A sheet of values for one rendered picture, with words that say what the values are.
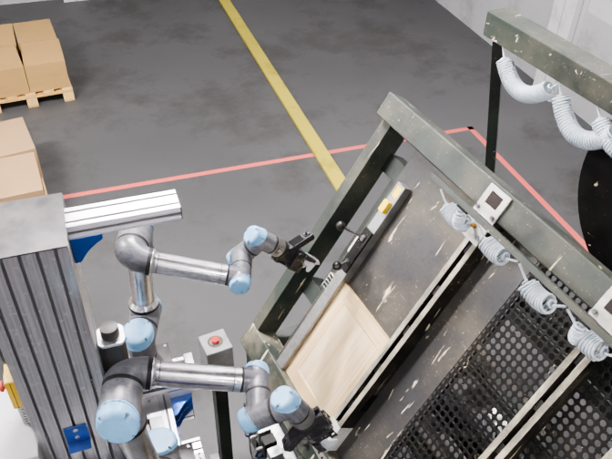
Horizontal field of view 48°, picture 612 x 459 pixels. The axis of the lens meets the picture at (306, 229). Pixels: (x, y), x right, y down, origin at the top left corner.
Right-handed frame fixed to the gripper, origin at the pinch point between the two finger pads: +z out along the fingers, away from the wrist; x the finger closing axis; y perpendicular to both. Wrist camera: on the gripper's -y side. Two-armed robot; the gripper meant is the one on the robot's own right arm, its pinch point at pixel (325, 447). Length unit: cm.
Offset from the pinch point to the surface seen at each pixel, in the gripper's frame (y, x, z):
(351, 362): 16, 42, 28
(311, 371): -2, 55, 36
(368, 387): 17.9, 25.6, 22.5
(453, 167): 84, 55, -22
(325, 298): 19, 71, 20
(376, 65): 149, 487, 226
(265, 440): -33, 43, 45
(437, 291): 57, 30, 0
